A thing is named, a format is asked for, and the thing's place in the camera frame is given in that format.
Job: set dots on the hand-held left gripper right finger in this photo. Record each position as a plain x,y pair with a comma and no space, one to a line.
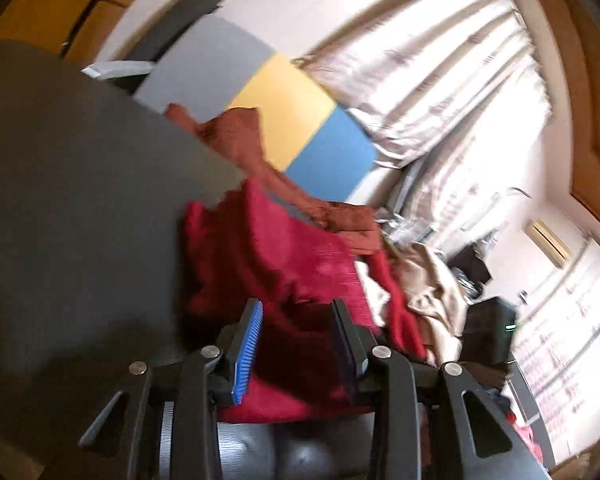
345,355

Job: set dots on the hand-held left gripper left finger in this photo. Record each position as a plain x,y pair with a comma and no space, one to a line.
247,355

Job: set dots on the red wool garment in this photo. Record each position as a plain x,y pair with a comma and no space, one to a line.
260,260

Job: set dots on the beige cloth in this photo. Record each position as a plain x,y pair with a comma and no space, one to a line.
435,290

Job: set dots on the black box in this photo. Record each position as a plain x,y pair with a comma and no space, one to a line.
470,265

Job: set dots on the crimson velvet garment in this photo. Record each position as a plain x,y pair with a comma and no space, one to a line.
405,320

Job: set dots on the white sheer curtain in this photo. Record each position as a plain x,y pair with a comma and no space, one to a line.
565,350

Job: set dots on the rust quilted jacket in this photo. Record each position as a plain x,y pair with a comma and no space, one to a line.
240,140

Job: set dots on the patterned beige curtain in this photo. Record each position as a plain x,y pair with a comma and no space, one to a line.
430,70

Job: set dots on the grey yellow blue chair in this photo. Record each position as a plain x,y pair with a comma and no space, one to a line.
205,55

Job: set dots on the wooden cabinet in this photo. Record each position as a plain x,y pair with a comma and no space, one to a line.
55,10

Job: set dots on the wall air conditioner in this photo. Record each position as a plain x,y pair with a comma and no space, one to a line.
547,242

